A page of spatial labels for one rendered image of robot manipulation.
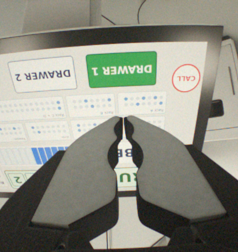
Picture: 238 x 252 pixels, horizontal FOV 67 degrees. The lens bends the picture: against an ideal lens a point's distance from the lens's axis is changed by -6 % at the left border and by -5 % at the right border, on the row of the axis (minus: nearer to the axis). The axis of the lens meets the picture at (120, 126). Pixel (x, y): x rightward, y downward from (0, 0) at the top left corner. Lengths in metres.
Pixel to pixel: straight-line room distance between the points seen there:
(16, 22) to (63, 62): 1.06
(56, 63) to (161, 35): 0.14
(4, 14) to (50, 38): 1.04
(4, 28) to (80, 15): 0.87
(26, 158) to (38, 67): 0.17
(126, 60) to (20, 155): 0.24
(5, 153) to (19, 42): 0.20
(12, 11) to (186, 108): 1.20
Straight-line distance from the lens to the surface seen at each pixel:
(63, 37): 0.27
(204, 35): 0.28
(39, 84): 0.29
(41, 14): 0.46
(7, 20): 1.29
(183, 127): 0.32
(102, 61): 0.26
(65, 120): 0.30
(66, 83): 0.28
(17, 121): 0.33
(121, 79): 0.27
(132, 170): 0.35
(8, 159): 0.39
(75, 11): 0.43
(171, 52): 0.27
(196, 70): 0.29
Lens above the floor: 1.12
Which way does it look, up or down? 10 degrees down
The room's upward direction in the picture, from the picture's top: 178 degrees clockwise
